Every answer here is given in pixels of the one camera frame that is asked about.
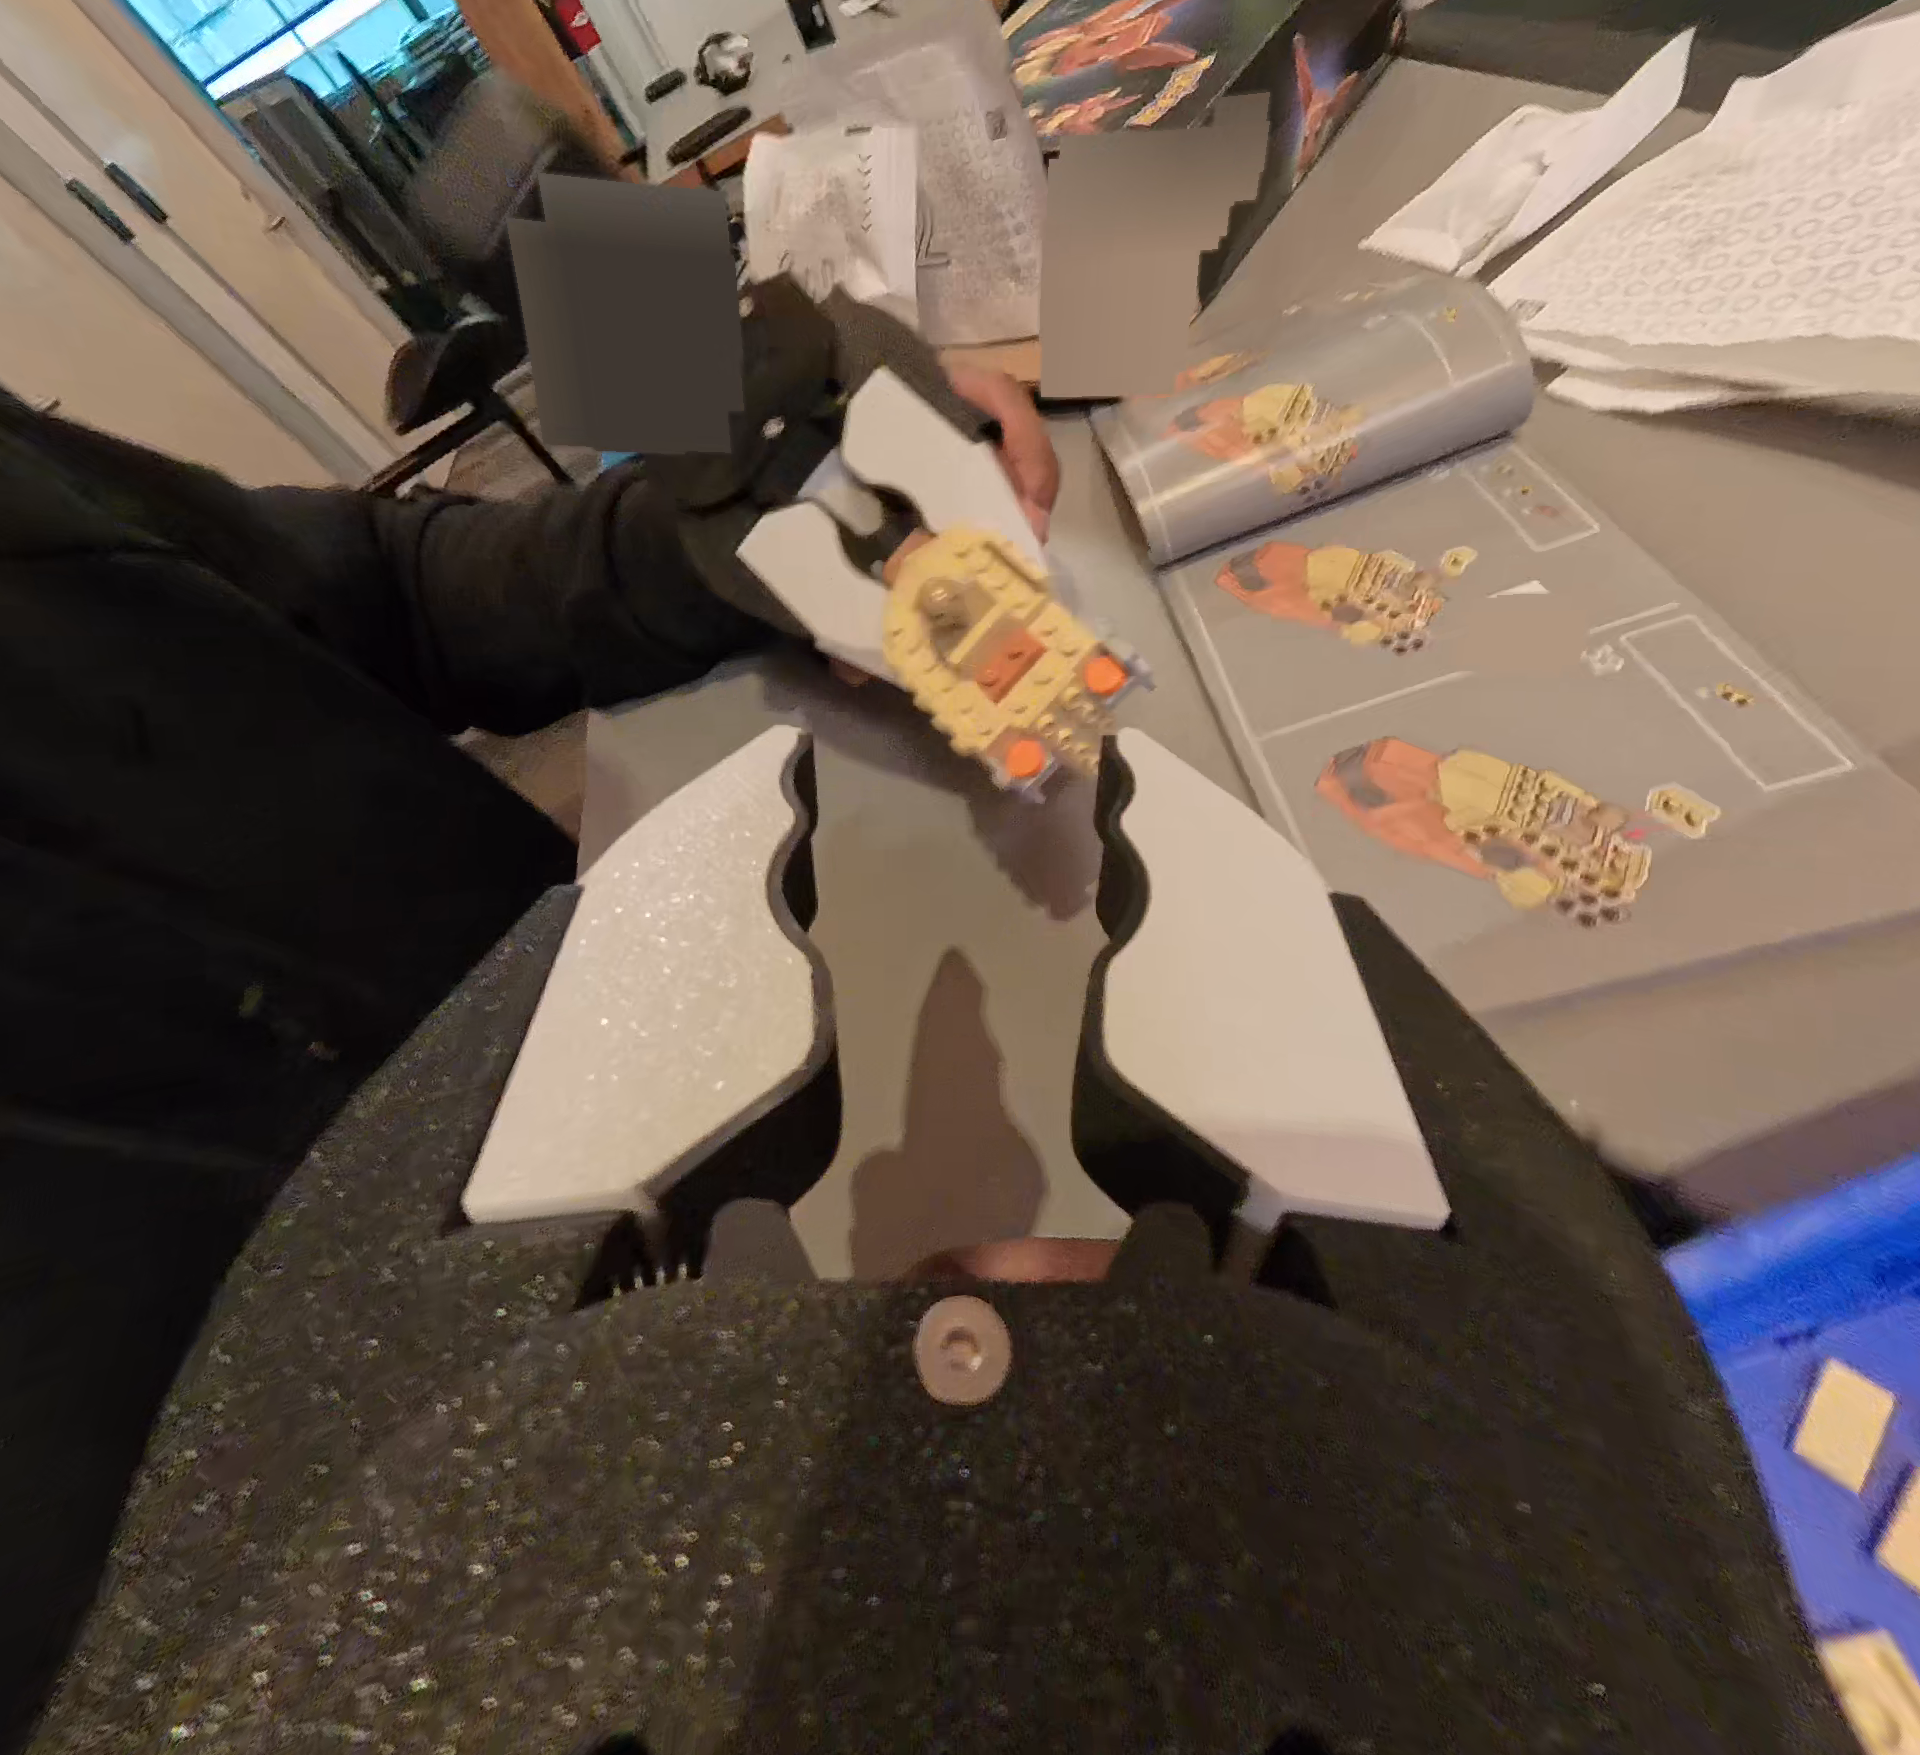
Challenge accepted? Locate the dark printed toy box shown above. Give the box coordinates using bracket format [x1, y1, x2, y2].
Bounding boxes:
[996, 0, 1419, 288]

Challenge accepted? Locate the white crumpled paper bag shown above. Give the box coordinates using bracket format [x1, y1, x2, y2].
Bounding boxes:
[1362, 31, 1697, 280]

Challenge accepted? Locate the pile of tan bricks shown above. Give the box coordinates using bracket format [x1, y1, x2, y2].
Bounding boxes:
[1791, 1358, 1920, 1755]

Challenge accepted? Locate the white circle-print paper bag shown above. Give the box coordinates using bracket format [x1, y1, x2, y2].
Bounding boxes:
[1484, 17, 1920, 414]

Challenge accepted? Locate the person's left hand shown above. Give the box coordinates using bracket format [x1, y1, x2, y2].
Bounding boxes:
[936, 364, 1064, 550]

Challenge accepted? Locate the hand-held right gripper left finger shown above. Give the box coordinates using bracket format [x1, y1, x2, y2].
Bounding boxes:
[457, 724, 842, 1278]

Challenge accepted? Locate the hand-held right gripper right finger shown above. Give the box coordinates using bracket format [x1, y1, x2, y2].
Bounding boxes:
[1072, 730, 1451, 1278]

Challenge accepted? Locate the grey desk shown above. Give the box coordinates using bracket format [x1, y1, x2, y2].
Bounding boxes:
[576, 0, 1920, 1284]

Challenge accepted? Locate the blue plastic bin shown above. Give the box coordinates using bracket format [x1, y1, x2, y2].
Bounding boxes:
[1661, 1156, 1920, 1755]

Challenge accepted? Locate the black office chair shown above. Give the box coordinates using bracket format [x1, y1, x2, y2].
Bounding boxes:
[381, 77, 602, 490]

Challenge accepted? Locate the tan brick-built model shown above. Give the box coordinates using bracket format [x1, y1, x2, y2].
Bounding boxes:
[875, 528, 1153, 798]

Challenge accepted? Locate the grey instruction booklet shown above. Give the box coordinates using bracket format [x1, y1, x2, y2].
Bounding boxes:
[1092, 270, 1920, 1014]

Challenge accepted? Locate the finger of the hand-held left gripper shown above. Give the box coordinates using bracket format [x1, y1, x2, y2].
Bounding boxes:
[844, 368, 1051, 546]
[734, 500, 901, 670]

